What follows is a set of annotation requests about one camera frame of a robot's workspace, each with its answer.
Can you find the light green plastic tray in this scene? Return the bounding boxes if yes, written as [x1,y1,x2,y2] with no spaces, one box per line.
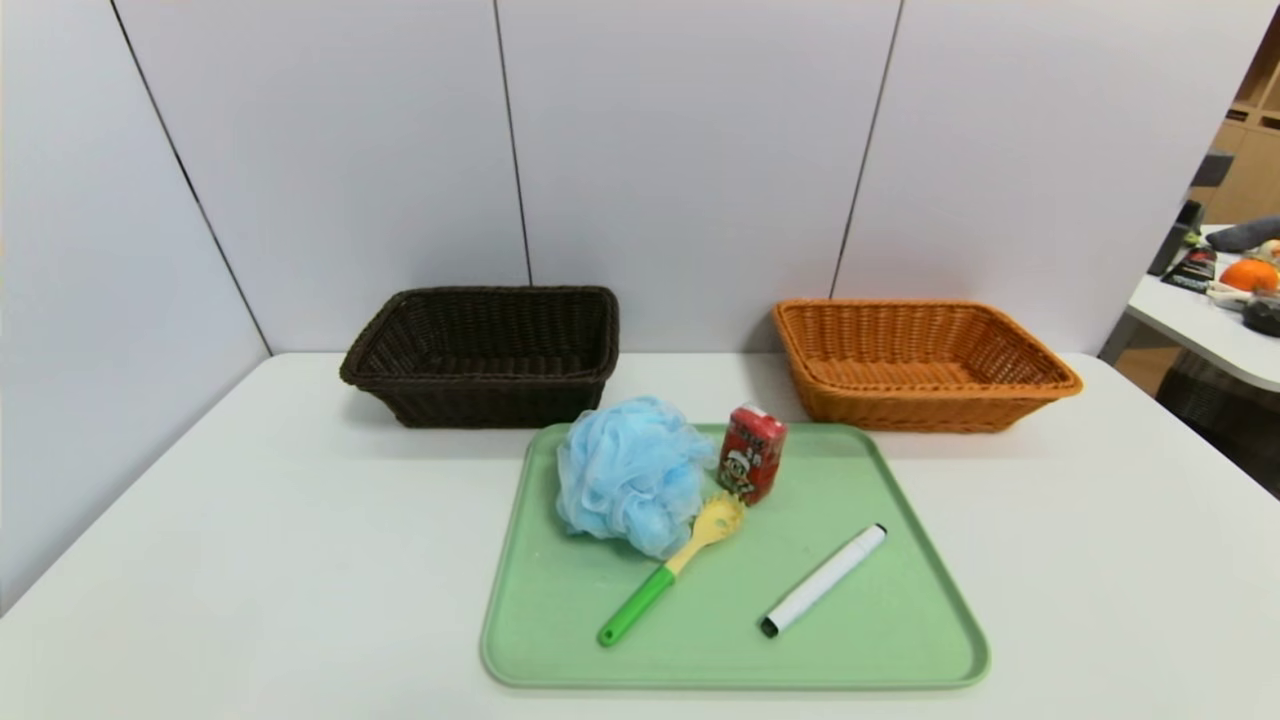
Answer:
[480,421,991,691]

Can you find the wooden shelf unit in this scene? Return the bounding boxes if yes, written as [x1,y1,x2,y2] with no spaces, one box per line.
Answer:
[1188,10,1280,226]

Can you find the white marker pen black cap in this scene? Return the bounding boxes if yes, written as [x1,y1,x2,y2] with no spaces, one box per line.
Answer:
[760,523,889,639]

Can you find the grey cloth item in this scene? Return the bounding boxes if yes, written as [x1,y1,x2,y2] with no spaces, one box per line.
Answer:
[1206,215,1280,253]

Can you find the dark brown wicker basket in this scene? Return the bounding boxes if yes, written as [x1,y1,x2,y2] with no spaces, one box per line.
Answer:
[339,286,621,429]

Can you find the orange round fruit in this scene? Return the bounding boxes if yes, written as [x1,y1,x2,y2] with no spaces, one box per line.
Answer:
[1219,258,1280,293]

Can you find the black stand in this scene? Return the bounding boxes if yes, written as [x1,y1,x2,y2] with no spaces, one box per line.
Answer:
[1148,200,1205,277]

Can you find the black printed packet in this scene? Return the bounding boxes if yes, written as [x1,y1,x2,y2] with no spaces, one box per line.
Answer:
[1160,247,1218,294]

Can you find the white side table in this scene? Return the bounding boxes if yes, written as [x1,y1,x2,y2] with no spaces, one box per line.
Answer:
[1098,222,1280,393]

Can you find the blue mesh bath sponge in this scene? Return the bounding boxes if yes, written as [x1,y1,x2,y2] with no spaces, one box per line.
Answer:
[555,395,719,561]

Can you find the yellow pasta spoon green handle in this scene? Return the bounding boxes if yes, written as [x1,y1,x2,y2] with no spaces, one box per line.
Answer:
[597,491,747,648]

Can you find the orange wicker basket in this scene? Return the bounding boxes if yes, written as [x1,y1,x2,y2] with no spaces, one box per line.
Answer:
[772,299,1084,433]

